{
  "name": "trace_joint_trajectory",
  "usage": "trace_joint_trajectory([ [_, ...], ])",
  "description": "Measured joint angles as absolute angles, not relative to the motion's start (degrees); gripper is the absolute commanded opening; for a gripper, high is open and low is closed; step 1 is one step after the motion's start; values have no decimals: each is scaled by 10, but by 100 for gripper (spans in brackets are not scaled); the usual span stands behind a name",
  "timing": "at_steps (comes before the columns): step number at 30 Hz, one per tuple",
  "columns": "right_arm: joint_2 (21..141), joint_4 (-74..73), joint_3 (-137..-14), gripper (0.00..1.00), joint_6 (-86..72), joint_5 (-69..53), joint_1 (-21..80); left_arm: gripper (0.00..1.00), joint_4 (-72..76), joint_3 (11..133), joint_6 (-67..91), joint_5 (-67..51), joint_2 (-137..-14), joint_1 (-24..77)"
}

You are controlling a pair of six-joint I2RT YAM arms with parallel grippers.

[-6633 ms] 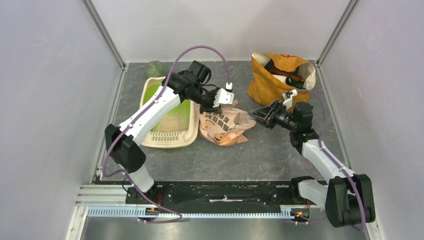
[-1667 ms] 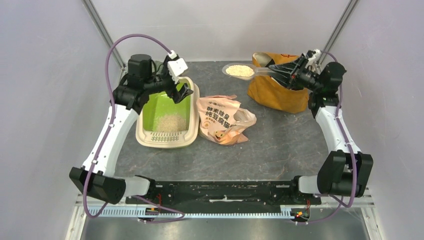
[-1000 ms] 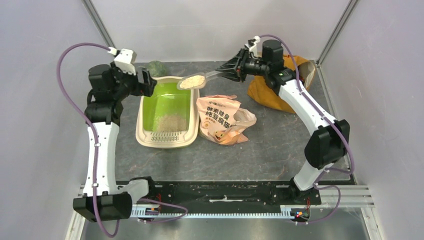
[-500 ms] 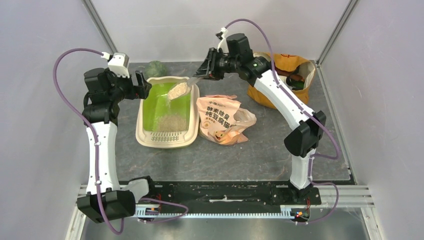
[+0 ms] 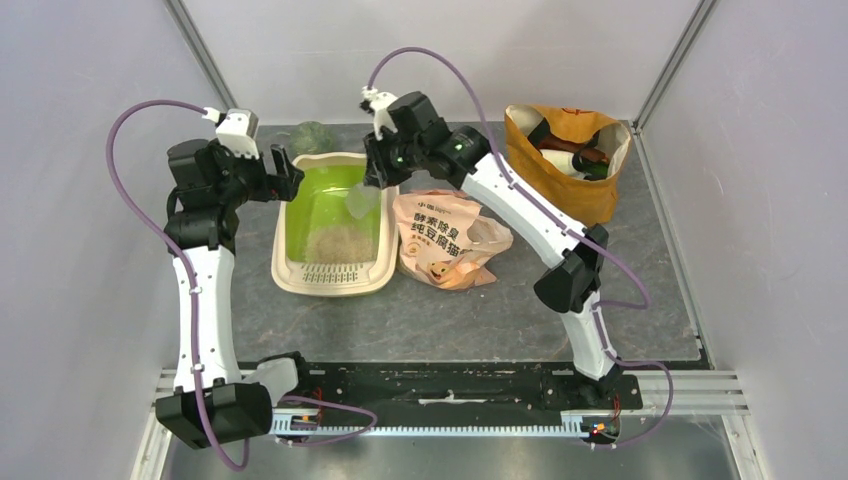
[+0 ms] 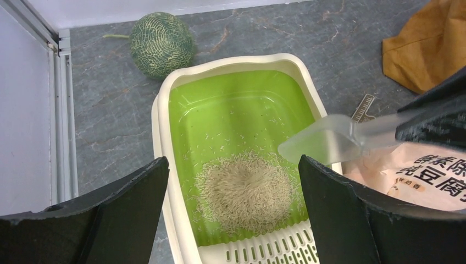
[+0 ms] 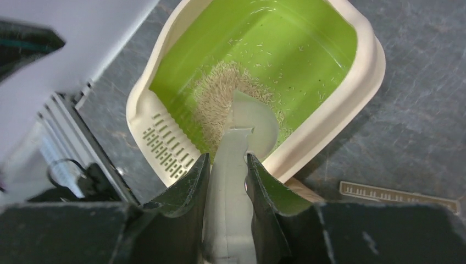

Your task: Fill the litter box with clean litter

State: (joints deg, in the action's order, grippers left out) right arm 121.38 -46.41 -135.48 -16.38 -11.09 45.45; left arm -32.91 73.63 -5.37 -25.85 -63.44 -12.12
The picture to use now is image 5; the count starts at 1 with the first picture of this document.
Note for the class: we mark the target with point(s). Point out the beige litter pellets pile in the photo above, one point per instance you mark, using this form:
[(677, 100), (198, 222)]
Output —
[(339, 244)]

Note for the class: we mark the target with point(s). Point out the cream green litter box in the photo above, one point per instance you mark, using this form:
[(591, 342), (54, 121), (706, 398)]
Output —
[(320, 203)]

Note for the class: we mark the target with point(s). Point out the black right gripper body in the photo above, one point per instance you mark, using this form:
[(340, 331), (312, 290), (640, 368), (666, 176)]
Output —
[(391, 159)]

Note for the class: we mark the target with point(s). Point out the green fuzzy ball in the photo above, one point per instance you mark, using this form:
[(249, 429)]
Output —
[(311, 138)]

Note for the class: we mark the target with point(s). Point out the orange paper bag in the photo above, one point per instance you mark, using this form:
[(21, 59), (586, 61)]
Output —
[(572, 157)]

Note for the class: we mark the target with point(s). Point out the pink cat litter bag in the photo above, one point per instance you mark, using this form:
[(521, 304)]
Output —
[(446, 241)]

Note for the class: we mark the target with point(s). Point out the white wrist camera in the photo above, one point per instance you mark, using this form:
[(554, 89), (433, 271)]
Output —
[(377, 103), (235, 130)]

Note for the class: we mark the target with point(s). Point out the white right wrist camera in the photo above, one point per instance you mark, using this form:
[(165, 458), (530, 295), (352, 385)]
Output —
[(377, 103)]

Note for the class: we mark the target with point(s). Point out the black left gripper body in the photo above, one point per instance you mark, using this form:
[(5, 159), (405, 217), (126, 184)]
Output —
[(242, 177)]

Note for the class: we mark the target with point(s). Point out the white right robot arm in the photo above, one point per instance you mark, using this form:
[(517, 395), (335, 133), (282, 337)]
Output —
[(570, 250)]

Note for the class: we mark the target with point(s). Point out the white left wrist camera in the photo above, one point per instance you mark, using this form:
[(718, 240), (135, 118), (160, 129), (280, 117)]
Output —
[(235, 130)]

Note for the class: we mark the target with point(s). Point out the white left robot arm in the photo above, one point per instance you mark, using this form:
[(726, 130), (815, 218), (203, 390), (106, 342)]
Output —
[(212, 401)]

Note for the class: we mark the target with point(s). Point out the clear plastic scoop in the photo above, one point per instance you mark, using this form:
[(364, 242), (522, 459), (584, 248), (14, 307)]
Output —
[(363, 200)]

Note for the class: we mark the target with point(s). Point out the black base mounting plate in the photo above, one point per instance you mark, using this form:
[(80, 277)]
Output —
[(457, 394)]

